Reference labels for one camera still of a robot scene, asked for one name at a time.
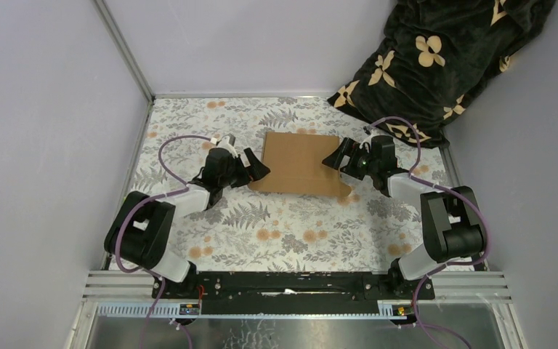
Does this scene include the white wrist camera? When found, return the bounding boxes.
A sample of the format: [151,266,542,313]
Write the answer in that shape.
[359,134,376,149]
[210,134,238,158]

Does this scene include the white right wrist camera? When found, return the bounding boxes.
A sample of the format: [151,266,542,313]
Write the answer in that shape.
[359,134,376,149]

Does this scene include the aluminium frame rails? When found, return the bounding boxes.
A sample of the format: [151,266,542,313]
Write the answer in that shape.
[83,270,512,320]

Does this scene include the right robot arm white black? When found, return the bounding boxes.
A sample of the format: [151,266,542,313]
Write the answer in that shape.
[322,135,487,300]

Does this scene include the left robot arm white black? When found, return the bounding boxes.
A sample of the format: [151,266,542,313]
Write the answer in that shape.
[104,135,271,299]

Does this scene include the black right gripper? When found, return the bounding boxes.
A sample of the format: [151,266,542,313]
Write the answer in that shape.
[322,138,379,182]

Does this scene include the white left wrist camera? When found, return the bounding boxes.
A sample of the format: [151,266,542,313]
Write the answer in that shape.
[210,134,238,158]

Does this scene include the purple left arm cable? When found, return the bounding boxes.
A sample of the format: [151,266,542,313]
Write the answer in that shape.
[114,135,219,349]

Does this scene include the black floral blanket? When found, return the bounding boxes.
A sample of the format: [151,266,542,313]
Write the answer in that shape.
[328,0,554,148]

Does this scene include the brown cardboard box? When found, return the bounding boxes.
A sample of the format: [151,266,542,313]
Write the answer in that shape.
[248,132,352,198]

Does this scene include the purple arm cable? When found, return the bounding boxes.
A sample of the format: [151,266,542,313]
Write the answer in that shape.
[363,116,494,349]
[114,135,219,349]

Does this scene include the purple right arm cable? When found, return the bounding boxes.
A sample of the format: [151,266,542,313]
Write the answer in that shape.
[363,116,494,349]

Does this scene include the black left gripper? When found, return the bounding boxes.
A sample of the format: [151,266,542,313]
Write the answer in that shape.
[218,148,270,189]

